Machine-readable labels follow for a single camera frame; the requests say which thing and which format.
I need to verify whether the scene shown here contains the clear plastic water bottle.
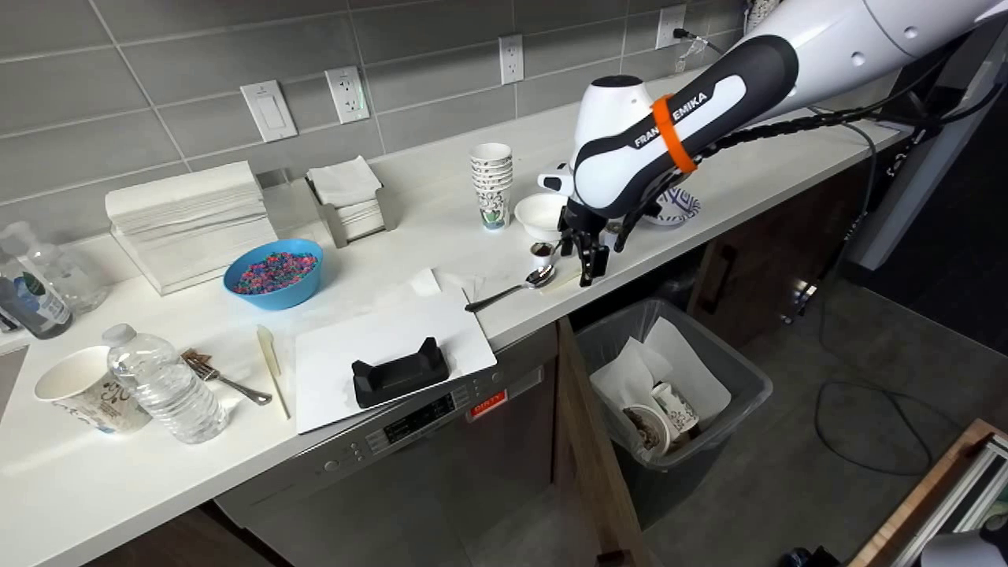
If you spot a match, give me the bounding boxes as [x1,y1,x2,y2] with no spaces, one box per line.
[101,320,230,448]

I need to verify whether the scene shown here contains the white bowl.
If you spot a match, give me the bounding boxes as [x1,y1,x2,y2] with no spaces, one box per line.
[509,193,571,246]

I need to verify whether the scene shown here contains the steel dishwasher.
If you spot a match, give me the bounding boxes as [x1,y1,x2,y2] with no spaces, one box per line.
[212,325,559,567]

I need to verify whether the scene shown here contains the white light switch plate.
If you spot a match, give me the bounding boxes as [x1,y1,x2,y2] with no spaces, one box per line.
[235,79,299,144]

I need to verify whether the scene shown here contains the metal spoon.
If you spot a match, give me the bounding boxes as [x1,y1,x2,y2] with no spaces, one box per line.
[463,260,559,314]

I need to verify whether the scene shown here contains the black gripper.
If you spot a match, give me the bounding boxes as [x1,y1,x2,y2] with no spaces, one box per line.
[556,197,639,290]

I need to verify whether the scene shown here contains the white paper sheets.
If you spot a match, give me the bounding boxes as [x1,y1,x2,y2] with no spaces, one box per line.
[585,314,737,442]

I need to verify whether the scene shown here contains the blue bowl with candies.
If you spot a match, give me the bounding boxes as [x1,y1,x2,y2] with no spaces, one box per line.
[219,235,331,314]

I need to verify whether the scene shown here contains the stack of printed paper cups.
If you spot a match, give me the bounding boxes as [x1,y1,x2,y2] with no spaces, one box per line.
[466,137,519,235]

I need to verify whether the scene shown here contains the white board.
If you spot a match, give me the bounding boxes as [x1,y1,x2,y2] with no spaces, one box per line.
[288,288,501,437]

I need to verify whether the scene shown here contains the white paper napkin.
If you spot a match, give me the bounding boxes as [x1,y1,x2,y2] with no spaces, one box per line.
[406,263,478,307]

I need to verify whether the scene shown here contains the blue patterned paper plate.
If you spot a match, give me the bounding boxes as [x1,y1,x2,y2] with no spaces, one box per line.
[647,187,702,229]

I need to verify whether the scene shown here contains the white wall outlet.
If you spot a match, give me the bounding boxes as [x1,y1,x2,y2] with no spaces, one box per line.
[322,62,372,126]
[495,31,527,88]
[656,2,689,54]

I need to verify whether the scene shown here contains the small white napkin box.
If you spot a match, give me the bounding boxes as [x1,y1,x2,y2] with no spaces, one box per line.
[303,155,406,253]

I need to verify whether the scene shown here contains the wooden frame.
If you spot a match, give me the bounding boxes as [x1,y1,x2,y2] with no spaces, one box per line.
[846,420,1008,567]

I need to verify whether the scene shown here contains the wooden base cabinet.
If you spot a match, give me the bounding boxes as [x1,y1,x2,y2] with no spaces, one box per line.
[585,155,893,357]

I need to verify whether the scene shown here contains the black cabinet handle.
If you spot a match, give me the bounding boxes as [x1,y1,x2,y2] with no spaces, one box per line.
[687,239,741,320]

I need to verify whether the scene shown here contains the crushed printed paper cup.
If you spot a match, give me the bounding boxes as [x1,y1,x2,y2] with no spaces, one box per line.
[647,378,702,442]

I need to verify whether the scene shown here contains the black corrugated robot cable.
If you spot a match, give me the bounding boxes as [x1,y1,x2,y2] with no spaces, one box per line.
[611,61,1008,255]

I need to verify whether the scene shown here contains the red label sticker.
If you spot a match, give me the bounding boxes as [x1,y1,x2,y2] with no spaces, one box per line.
[463,387,514,424]

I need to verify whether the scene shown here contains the used paper cup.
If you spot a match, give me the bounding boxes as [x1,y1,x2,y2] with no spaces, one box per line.
[620,401,677,462]

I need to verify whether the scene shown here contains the metal fork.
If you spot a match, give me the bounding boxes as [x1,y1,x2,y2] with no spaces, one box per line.
[179,347,276,408]

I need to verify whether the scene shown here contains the gray robot mount column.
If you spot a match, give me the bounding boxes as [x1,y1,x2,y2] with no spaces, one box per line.
[845,19,1008,277]

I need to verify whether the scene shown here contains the gray trash bin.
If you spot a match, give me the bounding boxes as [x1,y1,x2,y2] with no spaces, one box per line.
[576,295,776,529]

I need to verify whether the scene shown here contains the thin black floor cable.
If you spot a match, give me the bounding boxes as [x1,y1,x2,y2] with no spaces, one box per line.
[808,124,1008,482]

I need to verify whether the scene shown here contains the clear bottle blue label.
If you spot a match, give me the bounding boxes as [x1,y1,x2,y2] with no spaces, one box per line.
[0,217,75,339]

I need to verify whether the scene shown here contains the black plastic holder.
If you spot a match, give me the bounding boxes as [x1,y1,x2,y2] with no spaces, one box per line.
[345,334,452,408]

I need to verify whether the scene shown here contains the open cabinet door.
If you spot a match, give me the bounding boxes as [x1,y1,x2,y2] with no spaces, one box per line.
[551,317,656,567]

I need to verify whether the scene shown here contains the wooden stir stick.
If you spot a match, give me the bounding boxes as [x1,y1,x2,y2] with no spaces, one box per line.
[254,320,297,424]

